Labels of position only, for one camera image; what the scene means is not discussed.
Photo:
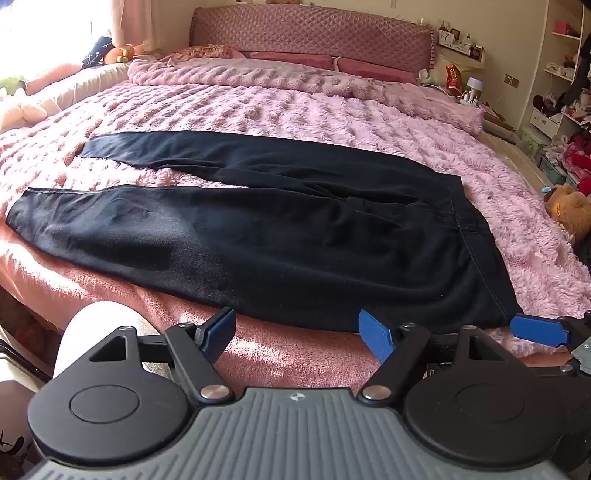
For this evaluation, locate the pink curtain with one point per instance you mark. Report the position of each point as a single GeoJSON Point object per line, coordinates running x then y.
{"type": "Point", "coordinates": [134, 23]}

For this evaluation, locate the pink bolster pillow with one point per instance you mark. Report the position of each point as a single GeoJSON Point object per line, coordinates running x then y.
{"type": "Point", "coordinates": [55, 74]}

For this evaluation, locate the white window seat cushion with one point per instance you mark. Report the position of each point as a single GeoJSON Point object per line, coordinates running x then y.
{"type": "Point", "coordinates": [87, 81]}

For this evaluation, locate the pink fluffy blanket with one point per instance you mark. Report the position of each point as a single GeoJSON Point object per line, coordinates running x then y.
{"type": "Point", "coordinates": [207, 110]}

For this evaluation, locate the pink quilted headboard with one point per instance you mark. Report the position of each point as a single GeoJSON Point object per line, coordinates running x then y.
{"type": "Point", "coordinates": [314, 32]}

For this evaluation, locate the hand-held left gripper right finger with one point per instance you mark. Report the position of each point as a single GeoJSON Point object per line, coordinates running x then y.
{"type": "Point", "coordinates": [376, 333]}

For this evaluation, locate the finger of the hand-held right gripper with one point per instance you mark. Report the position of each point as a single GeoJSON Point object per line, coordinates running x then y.
{"type": "Point", "coordinates": [538, 328]}

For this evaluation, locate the grey-blue storage bin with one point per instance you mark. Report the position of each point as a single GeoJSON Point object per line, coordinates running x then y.
{"type": "Point", "coordinates": [553, 170]}

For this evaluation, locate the wall socket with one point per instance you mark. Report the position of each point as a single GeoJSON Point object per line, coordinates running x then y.
{"type": "Point", "coordinates": [511, 81]}

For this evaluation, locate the white shelf unit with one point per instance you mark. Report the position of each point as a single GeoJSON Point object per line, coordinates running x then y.
{"type": "Point", "coordinates": [565, 41]}

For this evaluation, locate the small white table lamp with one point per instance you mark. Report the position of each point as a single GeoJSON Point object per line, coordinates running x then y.
{"type": "Point", "coordinates": [473, 88]}

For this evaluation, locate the red snack bag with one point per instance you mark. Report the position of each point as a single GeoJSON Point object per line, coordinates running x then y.
{"type": "Point", "coordinates": [453, 79]}

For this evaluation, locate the light pink quilt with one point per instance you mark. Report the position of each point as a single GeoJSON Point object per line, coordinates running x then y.
{"type": "Point", "coordinates": [277, 74]}

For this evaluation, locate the wooden nightstand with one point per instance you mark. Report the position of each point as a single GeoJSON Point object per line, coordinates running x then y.
{"type": "Point", "coordinates": [498, 122]}

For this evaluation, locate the floral pink pillow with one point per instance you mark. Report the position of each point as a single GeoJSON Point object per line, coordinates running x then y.
{"type": "Point", "coordinates": [207, 51]}

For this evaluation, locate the navy printed plush toy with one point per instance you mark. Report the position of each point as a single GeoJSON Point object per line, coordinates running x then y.
{"type": "Point", "coordinates": [98, 51]}

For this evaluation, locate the green storage box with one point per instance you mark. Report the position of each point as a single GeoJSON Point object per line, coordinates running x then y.
{"type": "Point", "coordinates": [535, 141]}

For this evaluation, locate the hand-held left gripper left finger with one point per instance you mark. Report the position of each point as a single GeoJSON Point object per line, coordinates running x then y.
{"type": "Point", "coordinates": [220, 328]}

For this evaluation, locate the white and pink plush toy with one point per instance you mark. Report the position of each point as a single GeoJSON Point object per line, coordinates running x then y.
{"type": "Point", "coordinates": [27, 107]}

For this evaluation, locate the large brown teddy bear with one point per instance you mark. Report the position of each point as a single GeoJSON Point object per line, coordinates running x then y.
{"type": "Point", "coordinates": [570, 207]}

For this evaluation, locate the black pants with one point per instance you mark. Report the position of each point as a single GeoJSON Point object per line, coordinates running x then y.
{"type": "Point", "coordinates": [300, 230]}

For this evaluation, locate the orange plush toy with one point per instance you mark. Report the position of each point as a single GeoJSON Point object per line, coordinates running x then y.
{"type": "Point", "coordinates": [121, 54]}

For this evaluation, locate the bedside shelf with bottles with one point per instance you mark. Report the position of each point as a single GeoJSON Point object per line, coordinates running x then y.
{"type": "Point", "coordinates": [459, 46]}

